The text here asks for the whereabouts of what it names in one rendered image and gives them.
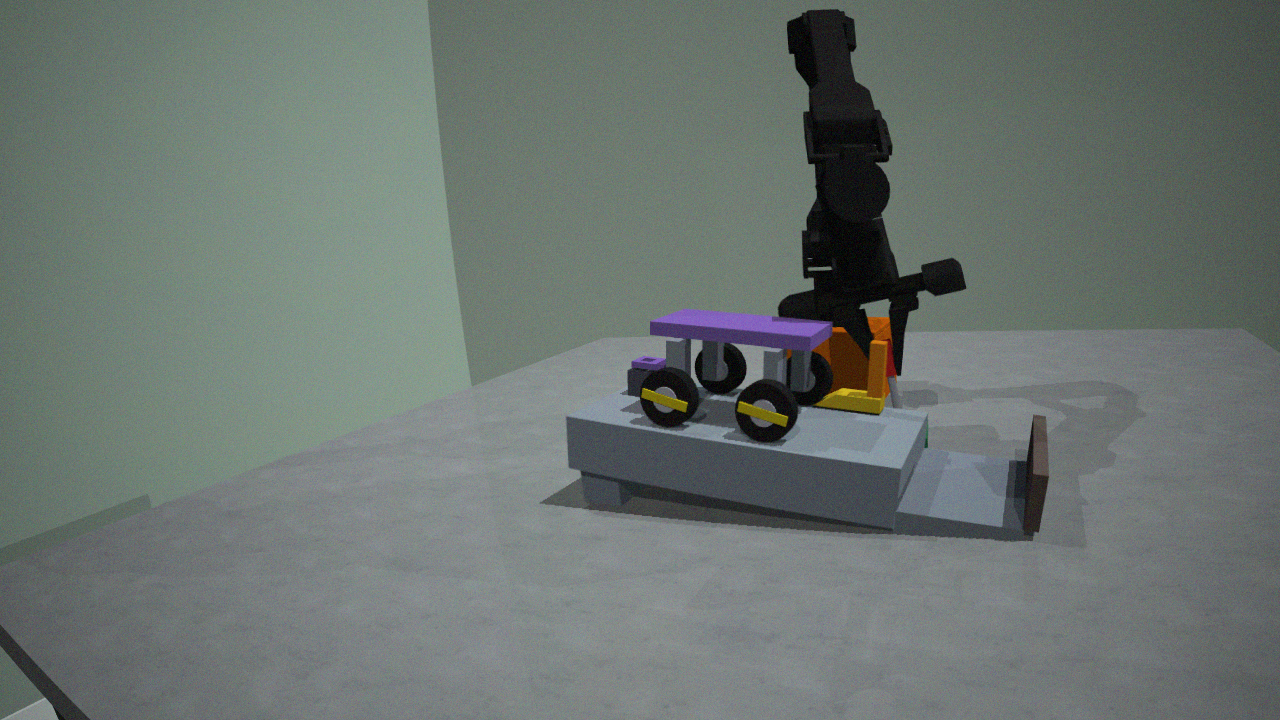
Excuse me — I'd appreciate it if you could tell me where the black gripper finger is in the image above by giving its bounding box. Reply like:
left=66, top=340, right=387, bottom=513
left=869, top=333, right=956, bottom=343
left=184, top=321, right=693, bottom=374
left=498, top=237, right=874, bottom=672
left=890, top=297, right=919, bottom=375
left=832, top=307, right=874, bottom=361

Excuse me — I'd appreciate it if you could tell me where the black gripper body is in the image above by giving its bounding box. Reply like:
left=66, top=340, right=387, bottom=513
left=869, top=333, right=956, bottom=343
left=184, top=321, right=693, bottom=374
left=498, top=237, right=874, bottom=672
left=778, top=218, right=966, bottom=322

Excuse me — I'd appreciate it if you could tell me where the grey ramp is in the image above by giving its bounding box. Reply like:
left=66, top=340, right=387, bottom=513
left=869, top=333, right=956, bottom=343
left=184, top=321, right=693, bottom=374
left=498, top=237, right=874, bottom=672
left=566, top=368, right=1050, bottom=541

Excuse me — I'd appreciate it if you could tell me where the red-headed metal pin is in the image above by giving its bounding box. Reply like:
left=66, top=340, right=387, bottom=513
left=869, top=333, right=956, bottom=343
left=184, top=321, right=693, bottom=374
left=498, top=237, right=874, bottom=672
left=881, top=340, right=902, bottom=409

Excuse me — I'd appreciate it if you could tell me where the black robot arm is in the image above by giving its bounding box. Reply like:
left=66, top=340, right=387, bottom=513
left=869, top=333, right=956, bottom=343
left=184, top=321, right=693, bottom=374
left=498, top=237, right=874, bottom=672
left=787, top=9, right=893, bottom=295

